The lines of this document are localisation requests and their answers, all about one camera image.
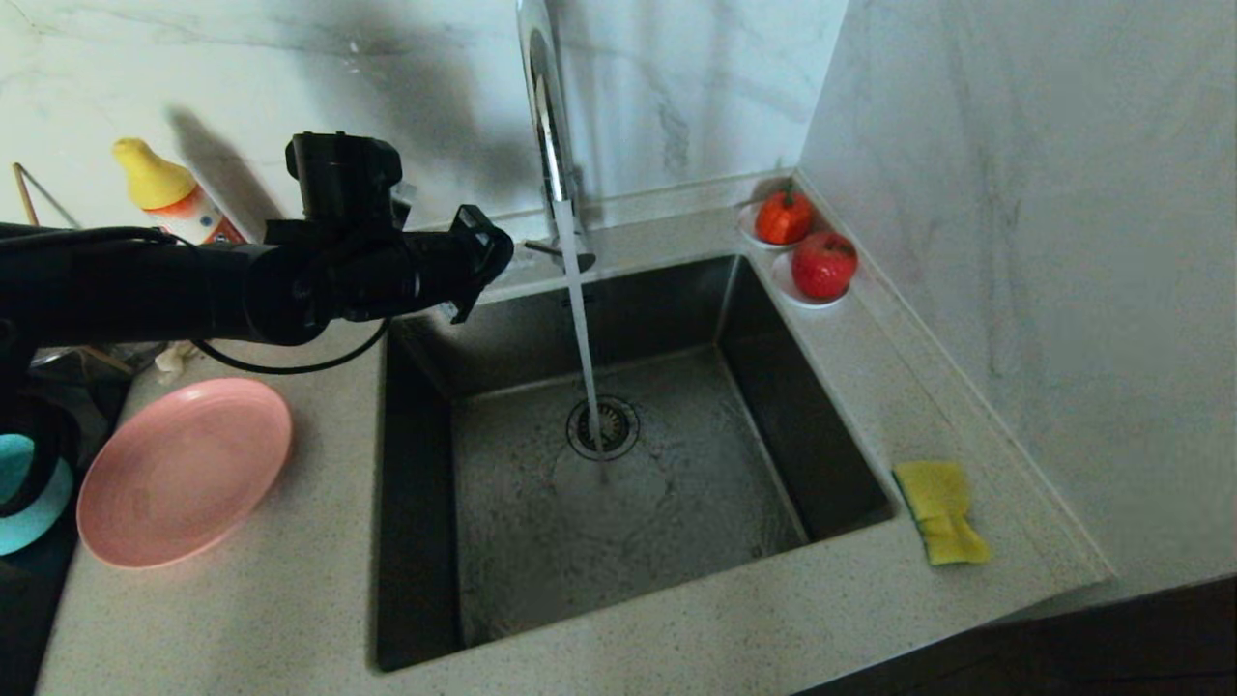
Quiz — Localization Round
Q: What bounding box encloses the chrome kitchen faucet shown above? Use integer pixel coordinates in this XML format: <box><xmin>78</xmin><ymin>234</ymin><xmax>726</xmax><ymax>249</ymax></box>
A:
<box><xmin>511</xmin><ymin>0</ymin><xmax>597</xmax><ymax>277</ymax></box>

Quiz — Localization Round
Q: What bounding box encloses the pink plate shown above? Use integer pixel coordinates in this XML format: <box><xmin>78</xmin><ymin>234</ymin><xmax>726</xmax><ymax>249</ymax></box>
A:
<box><xmin>76</xmin><ymin>377</ymin><xmax>293</xmax><ymax>569</ymax></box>

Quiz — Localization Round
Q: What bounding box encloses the clear glass jug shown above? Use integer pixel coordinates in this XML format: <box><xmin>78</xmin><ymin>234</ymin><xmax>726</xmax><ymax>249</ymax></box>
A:
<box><xmin>29</xmin><ymin>340</ymin><xmax>170</xmax><ymax>376</ymax></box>

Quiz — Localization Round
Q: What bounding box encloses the red tomato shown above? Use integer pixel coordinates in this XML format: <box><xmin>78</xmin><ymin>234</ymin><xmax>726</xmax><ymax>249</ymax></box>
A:
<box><xmin>753</xmin><ymin>184</ymin><xmax>815</xmax><ymax>247</ymax></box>

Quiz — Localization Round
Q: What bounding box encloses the black stove cooktop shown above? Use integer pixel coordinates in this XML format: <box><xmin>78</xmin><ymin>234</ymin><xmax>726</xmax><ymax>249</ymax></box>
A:
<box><xmin>0</xmin><ymin>372</ymin><xmax>131</xmax><ymax>696</ymax></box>

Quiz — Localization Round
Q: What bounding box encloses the yellow sponge green backing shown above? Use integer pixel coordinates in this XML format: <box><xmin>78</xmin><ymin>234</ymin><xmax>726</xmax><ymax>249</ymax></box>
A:
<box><xmin>892</xmin><ymin>461</ymin><xmax>992</xmax><ymax>566</ymax></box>

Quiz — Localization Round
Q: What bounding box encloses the teal bowl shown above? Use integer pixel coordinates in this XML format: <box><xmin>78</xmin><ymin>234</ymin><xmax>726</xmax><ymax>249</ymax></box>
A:
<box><xmin>0</xmin><ymin>433</ymin><xmax>76</xmax><ymax>558</ymax></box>

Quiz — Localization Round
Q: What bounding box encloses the round metal drain strainer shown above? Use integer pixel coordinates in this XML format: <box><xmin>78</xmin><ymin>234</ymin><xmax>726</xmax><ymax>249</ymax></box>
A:
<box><xmin>566</xmin><ymin>394</ymin><xmax>641</xmax><ymax>462</ymax></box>

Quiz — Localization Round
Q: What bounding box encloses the running water stream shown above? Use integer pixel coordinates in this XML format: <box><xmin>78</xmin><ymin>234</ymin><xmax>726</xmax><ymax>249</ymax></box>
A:
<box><xmin>556</xmin><ymin>198</ymin><xmax>617</xmax><ymax>484</ymax></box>

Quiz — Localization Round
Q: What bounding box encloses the small white dish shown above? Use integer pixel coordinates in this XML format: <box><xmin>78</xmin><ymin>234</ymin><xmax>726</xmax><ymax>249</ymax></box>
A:
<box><xmin>770</xmin><ymin>253</ymin><xmax>849</xmax><ymax>310</ymax></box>
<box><xmin>738</xmin><ymin>201</ymin><xmax>815</xmax><ymax>252</ymax></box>

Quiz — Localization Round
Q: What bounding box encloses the orange detergent bottle yellow cap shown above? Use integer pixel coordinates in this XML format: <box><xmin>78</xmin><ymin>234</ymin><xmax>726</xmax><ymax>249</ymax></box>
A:
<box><xmin>112</xmin><ymin>137</ymin><xmax>247</xmax><ymax>245</ymax></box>

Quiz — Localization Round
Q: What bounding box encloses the red apple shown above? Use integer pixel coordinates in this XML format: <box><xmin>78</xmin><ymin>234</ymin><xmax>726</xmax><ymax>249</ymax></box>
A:
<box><xmin>791</xmin><ymin>230</ymin><xmax>858</xmax><ymax>301</ymax></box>

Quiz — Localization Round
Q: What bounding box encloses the crumpled beige tissue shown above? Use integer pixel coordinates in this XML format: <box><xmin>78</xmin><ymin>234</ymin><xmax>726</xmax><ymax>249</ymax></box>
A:
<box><xmin>155</xmin><ymin>338</ymin><xmax>200</xmax><ymax>378</ymax></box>

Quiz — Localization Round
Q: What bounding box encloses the stainless steel sink basin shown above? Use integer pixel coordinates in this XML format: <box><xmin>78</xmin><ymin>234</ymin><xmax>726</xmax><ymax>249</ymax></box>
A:
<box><xmin>372</xmin><ymin>253</ymin><xmax>895</xmax><ymax>673</ymax></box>

